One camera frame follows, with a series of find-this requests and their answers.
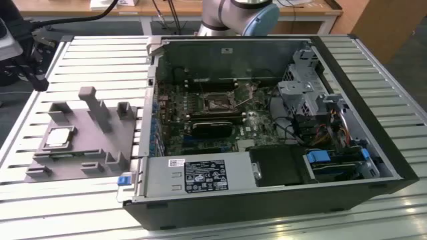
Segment wooden cabinet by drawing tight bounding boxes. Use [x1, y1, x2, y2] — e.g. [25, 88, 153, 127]
[351, 0, 427, 65]

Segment wooden desk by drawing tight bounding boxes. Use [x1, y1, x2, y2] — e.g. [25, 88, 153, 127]
[14, 0, 344, 36]

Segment metal socket cover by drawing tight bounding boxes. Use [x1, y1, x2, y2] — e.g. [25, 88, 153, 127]
[244, 81, 261, 99]

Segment coloured wire bundle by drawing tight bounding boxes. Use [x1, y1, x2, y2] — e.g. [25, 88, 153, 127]
[312, 109, 353, 150]

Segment black power supply label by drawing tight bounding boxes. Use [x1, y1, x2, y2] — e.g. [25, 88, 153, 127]
[184, 159, 229, 194]

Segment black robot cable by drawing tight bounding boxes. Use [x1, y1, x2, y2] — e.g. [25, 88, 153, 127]
[30, 0, 120, 26]

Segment green motherboard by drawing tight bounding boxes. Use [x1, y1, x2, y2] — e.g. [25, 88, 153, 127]
[155, 79, 284, 157]

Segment black wire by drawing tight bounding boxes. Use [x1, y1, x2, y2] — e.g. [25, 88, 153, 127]
[272, 116, 309, 146]

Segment hard disk in blue carrier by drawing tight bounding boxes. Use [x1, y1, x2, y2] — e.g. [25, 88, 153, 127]
[303, 147, 372, 184]

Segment white barcode sticker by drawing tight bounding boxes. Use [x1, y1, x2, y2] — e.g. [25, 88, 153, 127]
[167, 157, 188, 168]

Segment silver power supply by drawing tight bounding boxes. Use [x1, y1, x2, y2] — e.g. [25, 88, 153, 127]
[132, 151, 260, 201]

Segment white box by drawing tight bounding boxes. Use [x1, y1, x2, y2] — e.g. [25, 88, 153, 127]
[88, 0, 118, 12]

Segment black graphics card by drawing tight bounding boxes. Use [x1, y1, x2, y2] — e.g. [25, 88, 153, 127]
[189, 120, 235, 139]

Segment black plastic fan shroud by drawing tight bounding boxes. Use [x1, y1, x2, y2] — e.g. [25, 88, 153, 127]
[248, 146, 316, 188]

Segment silver metal drive cage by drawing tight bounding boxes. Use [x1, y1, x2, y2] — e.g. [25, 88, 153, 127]
[276, 48, 347, 117]

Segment hanging black cables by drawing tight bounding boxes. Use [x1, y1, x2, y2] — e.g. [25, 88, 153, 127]
[151, 0, 188, 35]

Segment thin metal locking lever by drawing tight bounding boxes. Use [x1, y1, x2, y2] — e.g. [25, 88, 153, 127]
[233, 96, 252, 108]

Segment black open PC case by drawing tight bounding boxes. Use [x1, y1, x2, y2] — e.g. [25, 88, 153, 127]
[121, 34, 420, 231]

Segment CPU socket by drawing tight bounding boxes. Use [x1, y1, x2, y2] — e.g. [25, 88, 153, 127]
[203, 92, 240, 112]

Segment silver CPU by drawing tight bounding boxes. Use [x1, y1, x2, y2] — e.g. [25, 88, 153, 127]
[45, 128, 76, 147]

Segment grey parts rack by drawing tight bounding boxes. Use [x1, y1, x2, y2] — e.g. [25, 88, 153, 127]
[24, 86, 140, 184]

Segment black RAM slot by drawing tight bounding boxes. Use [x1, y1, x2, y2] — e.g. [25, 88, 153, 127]
[185, 77, 239, 92]
[189, 112, 244, 121]

